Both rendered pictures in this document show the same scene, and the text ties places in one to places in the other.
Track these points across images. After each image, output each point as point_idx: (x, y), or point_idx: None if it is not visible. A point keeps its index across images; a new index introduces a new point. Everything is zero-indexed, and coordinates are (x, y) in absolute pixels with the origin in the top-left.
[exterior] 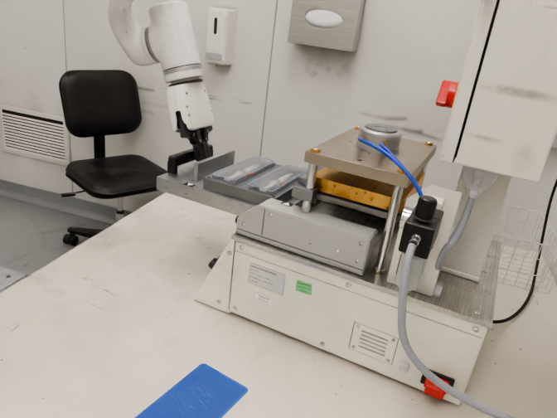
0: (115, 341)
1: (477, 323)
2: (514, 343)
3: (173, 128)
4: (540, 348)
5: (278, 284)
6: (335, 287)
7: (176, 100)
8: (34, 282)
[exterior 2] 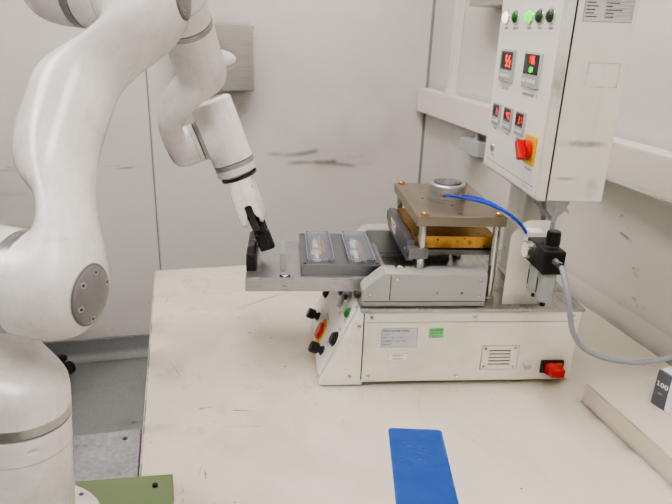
0: (304, 444)
1: (576, 311)
2: None
3: (243, 224)
4: None
5: (412, 338)
6: (464, 323)
7: (244, 196)
8: (159, 432)
